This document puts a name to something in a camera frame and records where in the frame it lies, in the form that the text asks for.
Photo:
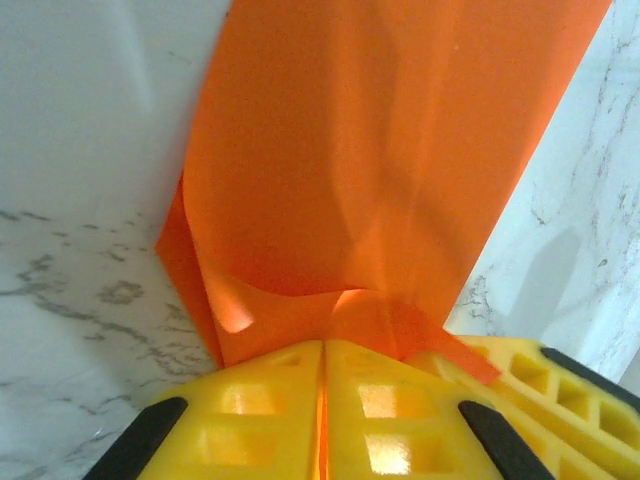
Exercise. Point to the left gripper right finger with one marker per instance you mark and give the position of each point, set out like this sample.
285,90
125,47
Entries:
400,435

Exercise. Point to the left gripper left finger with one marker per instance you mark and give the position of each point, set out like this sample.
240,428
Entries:
240,430

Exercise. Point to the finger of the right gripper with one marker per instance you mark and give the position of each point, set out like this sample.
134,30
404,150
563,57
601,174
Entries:
575,415

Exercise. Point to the orange cloth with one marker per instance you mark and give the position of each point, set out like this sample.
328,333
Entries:
350,150

